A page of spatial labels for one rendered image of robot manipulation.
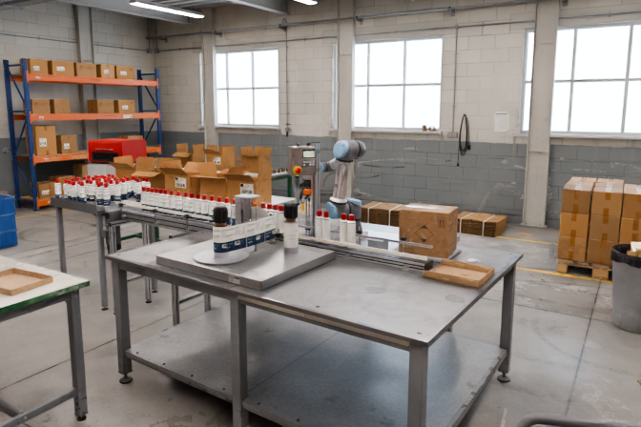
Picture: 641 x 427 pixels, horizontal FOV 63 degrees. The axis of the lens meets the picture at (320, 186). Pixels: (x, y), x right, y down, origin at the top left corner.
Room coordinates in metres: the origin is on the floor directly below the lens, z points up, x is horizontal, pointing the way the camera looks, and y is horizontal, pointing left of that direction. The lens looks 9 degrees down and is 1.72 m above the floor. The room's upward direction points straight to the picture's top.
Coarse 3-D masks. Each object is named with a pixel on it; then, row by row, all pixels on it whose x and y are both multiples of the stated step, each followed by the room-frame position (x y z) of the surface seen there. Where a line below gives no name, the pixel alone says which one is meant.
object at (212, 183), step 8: (200, 168) 5.36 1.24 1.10; (208, 168) 5.45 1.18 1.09; (216, 168) 5.54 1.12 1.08; (232, 168) 5.15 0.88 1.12; (240, 168) 5.28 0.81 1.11; (200, 176) 5.16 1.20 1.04; (208, 176) 5.21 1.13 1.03; (216, 176) 5.53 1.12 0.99; (224, 176) 5.49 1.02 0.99; (200, 184) 5.31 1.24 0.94; (208, 184) 5.26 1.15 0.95; (216, 184) 5.21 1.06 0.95; (224, 184) 5.15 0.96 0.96; (200, 192) 5.31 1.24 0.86; (208, 192) 5.26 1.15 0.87; (216, 192) 5.21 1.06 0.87; (224, 192) 5.15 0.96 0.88; (216, 200) 5.21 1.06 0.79; (224, 200) 5.15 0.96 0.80
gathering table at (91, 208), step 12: (60, 204) 4.52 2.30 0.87; (72, 204) 4.41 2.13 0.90; (84, 204) 4.31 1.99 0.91; (96, 204) 4.50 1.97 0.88; (60, 216) 4.61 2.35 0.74; (96, 216) 4.26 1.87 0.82; (60, 228) 4.61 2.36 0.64; (96, 228) 4.27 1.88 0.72; (60, 240) 4.60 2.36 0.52; (60, 252) 4.60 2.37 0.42; (60, 264) 4.61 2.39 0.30; (156, 288) 4.70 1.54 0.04
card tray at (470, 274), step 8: (448, 264) 2.85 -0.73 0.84; (456, 264) 2.83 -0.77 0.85; (464, 264) 2.80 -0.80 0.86; (472, 264) 2.78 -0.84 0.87; (424, 272) 2.66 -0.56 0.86; (432, 272) 2.64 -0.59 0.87; (440, 272) 2.74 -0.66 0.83; (448, 272) 2.74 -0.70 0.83; (456, 272) 2.74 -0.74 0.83; (464, 272) 2.74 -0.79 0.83; (472, 272) 2.74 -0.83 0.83; (480, 272) 2.74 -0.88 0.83; (488, 272) 2.63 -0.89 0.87; (448, 280) 2.59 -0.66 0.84; (456, 280) 2.57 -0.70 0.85; (464, 280) 2.54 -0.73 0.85; (472, 280) 2.52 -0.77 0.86; (480, 280) 2.51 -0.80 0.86
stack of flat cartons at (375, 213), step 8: (368, 208) 7.24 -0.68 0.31; (376, 208) 7.23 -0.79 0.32; (384, 208) 7.24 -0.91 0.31; (392, 208) 7.25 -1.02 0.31; (400, 208) 7.25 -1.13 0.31; (368, 216) 7.22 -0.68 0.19; (376, 216) 7.19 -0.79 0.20; (384, 216) 7.12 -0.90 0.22; (392, 216) 7.07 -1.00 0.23; (384, 224) 7.12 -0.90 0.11; (392, 224) 7.07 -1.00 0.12
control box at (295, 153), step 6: (288, 150) 3.38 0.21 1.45; (294, 150) 3.31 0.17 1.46; (300, 150) 3.33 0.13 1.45; (288, 156) 3.38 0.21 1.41; (294, 156) 3.31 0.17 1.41; (300, 156) 3.33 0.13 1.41; (288, 162) 3.38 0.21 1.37; (294, 162) 3.31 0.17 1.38; (300, 162) 3.33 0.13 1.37; (288, 168) 3.38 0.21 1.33; (294, 168) 3.31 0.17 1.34; (300, 168) 3.33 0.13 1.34; (306, 168) 3.34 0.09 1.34; (312, 168) 3.36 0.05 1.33; (288, 174) 3.39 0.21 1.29; (294, 174) 3.31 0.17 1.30; (300, 174) 3.33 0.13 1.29; (306, 174) 3.34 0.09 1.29; (312, 174) 3.36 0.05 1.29
